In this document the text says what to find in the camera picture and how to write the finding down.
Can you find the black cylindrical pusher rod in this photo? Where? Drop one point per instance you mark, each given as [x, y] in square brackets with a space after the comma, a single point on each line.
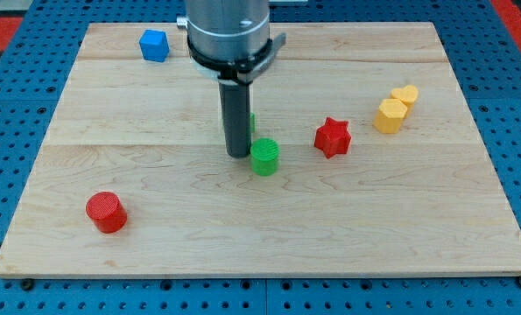
[235, 104]

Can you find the green cylinder block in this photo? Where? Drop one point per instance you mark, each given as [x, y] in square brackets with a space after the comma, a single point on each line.
[264, 156]

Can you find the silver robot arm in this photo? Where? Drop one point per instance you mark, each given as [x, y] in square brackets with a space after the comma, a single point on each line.
[230, 42]

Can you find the red star block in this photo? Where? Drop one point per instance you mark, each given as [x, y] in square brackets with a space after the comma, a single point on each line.
[333, 137]

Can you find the green block behind rod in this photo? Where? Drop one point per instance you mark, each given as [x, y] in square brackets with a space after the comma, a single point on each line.
[252, 123]

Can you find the blue cube block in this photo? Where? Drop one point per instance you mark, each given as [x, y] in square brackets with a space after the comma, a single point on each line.
[154, 45]

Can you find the yellow hexagon block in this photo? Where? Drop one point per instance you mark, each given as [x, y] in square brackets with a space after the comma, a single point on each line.
[390, 116]

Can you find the wooden board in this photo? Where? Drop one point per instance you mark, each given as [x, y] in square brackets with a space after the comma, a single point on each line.
[424, 202]

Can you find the red cylinder block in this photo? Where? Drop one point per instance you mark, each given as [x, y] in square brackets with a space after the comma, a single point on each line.
[106, 212]

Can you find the yellow heart block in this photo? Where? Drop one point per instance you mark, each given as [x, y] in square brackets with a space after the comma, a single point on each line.
[408, 95]

